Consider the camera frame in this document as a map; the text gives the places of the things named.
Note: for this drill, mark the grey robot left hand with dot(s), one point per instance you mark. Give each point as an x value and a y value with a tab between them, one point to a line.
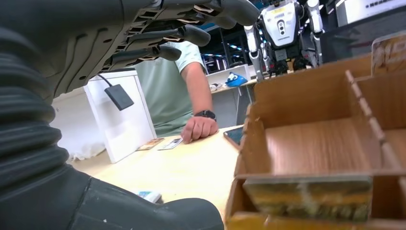
79	31

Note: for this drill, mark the gold printed card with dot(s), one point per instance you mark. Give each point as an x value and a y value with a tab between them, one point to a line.
150	144

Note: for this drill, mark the person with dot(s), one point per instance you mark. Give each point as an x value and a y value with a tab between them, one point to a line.
161	95

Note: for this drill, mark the grey white card reader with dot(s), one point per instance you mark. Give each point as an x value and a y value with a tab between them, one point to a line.
149	196

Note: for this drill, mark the black wristwatch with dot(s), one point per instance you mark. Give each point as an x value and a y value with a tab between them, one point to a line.
205	115

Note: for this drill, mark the black smartphone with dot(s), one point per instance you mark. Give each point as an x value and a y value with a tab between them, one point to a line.
235	136

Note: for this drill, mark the white background desk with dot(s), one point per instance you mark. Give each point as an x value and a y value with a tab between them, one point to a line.
226	104

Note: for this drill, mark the blue bag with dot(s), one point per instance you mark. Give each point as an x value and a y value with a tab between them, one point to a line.
236	81

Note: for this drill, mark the white desk stand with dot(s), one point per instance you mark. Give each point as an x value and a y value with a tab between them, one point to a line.
123	133

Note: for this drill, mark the black square adapter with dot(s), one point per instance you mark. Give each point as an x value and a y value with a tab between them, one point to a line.
119	97

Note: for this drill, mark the wooden divided box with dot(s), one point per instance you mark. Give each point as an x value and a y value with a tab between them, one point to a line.
317	143

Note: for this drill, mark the standing humanoid robot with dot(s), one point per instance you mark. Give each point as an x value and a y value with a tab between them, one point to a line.
280	25

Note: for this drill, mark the dark partition panel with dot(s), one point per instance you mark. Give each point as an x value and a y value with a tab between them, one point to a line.
349	41

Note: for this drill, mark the white box appliance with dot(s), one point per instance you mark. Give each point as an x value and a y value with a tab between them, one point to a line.
364	9

